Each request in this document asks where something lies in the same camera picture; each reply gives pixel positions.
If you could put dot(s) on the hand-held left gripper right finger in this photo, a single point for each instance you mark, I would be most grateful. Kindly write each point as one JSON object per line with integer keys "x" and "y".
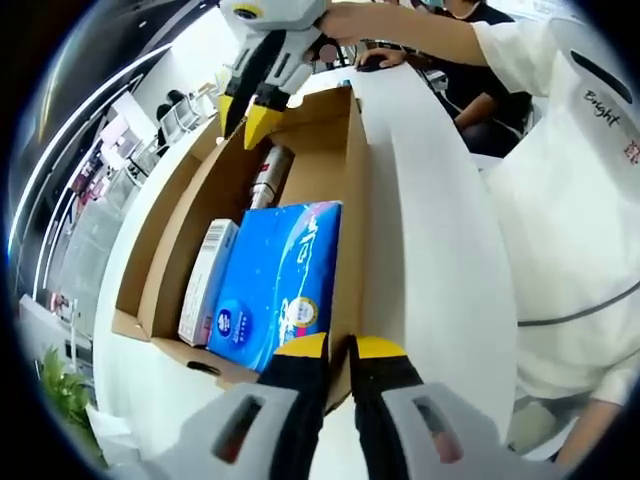
{"x": 480, "y": 450}

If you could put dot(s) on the brown cardboard shoe box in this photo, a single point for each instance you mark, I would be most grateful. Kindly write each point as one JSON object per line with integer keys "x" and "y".
{"x": 320, "y": 165}

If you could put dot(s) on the person's right hand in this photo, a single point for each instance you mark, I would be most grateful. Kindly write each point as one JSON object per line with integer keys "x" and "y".
{"x": 350, "y": 22}

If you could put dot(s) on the white office chair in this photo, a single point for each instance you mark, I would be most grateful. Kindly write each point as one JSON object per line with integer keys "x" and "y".
{"x": 185, "y": 117}

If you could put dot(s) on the green plant in white pot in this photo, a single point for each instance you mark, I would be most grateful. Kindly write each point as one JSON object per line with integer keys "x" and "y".
{"x": 65, "y": 395}

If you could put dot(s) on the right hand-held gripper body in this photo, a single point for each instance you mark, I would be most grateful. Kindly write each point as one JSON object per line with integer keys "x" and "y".
{"x": 280, "y": 15}

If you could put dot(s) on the blue soft tissue pack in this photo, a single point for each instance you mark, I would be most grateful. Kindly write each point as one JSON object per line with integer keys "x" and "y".
{"x": 270, "y": 280}

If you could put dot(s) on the person's white shirt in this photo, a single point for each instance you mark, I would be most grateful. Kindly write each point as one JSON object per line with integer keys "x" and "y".
{"x": 565, "y": 225}

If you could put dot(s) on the ceiling light strip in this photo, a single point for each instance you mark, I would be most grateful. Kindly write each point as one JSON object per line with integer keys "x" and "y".
{"x": 85, "y": 110}

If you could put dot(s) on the silver metal bottle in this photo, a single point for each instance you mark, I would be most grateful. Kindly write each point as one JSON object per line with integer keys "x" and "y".
{"x": 270, "y": 170}

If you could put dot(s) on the black computer mouse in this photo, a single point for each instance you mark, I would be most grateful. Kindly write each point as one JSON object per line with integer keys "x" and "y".
{"x": 367, "y": 67}

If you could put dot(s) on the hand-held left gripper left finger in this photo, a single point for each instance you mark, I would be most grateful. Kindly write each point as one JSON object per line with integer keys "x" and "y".
{"x": 200, "y": 450}

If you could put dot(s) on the small white carton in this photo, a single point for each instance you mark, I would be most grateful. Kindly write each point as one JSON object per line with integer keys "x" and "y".
{"x": 207, "y": 280}

